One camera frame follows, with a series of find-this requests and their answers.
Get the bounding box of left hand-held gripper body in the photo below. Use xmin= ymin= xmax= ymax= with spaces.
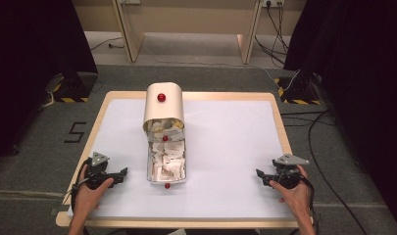
xmin=83 ymin=151 xmax=118 ymax=191

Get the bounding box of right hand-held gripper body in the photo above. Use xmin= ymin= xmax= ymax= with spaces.
xmin=270 ymin=153 xmax=311 ymax=190

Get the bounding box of cream storage box with lid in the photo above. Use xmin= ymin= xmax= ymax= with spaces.
xmin=142 ymin=81 xmax=186 ymax=142

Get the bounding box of person's right hand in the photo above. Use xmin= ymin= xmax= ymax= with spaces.
xmin=269 ymin=164 xmax=314 ymax=214

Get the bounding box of person's left hand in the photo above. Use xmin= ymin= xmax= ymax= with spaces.
xmin=73 ymin=164 xmax=116 ymax=213

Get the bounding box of white table mat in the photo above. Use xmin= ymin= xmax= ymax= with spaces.
xmin=67 ymin=98 xmax=296 ymax=220

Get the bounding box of pile of white packets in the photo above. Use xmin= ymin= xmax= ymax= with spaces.
xmin=149 ymin=140 xmax=186 ymax=181

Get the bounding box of heap of crumpled paper packets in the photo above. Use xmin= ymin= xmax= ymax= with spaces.
xmin=144 ymin=118 xmax=185 ymax=135

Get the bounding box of stand base with striped tape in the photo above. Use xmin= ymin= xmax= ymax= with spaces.
xmin=273 ymin=70 xmax=323 ymax=106
xmin=44 ymin=70 xmax=99 ymax=104

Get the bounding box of wooden table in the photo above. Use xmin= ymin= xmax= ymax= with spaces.
xmin=55 ymin=90 xmax=300 ymax=229

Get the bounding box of black curtain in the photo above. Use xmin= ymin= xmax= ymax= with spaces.
xmin=0 ymin=0 xmax=99 ymax=167
xmin=282 ymin=0 xmax=397 ymax=229

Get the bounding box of wooden desk leg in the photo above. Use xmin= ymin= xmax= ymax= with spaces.
xmin=111 ymin=0 xmax=146 ymax=64
xmin=236 ymin=0 xmax=265 ymax=66

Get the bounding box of left hand-held gripper cable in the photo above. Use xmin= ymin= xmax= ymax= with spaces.
xmin=70 ymin=158 xmax=90 ymax=212

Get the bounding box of hand-held gripper cable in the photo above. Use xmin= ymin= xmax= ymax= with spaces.
xmin=70 ymin=158 xmax=90 ymax=212
xmin=300 ymin=174 xmax=320 ymax=229

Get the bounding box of right hand-held gripper cable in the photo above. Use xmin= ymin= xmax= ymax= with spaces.
xmin=300 ymin=174 xmax=320 ymax=229

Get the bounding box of thick black floor cable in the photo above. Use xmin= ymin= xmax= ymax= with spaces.
xmin=307 ymin=110 xmax=369 ymax=235

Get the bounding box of pair of black floor cables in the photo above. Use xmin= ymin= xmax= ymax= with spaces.
xmin=279 ymin=111 xmax=338 ymax=127

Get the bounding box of thin black floor cable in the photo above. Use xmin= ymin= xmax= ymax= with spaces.
xmin=89 ymin=36 xmax=125 ymax=52

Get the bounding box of bundle of black cables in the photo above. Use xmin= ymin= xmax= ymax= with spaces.
xmin=254 ymin=2 xmax=290 ymax=67

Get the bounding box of white wall socket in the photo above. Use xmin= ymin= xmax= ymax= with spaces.
xmin=262 ymin=0 xmax=286 ymax=8

